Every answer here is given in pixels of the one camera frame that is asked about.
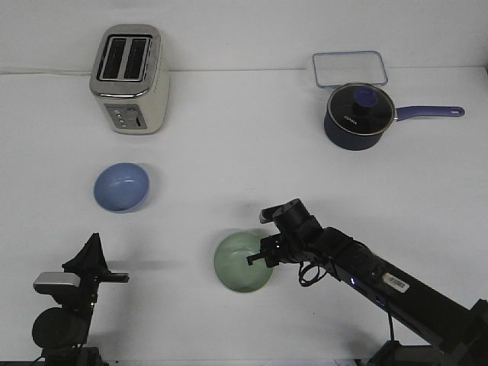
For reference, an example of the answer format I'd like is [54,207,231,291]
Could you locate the clear blue-rimmed container lid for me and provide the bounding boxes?
[312,50,389,88]

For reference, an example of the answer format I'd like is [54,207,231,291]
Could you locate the green bowl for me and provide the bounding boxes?
[213,232,273,293]

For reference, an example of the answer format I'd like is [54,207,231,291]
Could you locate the silver cream two-slot toaster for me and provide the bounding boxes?
[89,24,170,135]

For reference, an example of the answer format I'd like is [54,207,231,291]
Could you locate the dark blue saucepan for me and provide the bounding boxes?
[324,106,465,151]

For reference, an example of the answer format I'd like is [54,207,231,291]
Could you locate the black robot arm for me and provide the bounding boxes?
[247,198,487,365]
[31,233,130,365]

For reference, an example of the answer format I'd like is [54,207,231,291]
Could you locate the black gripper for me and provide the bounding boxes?
[246,234,305,267]
[62,233,130,296]

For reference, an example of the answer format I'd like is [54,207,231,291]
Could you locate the blue bowl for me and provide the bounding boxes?
[93,162,150,214]

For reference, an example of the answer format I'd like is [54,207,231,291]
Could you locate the glass pot lid blue knob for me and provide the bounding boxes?
[328,83,395,136]

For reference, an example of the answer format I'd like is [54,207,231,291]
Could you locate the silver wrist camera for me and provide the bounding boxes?
[259,205,283,224]
[33,271,81,295]

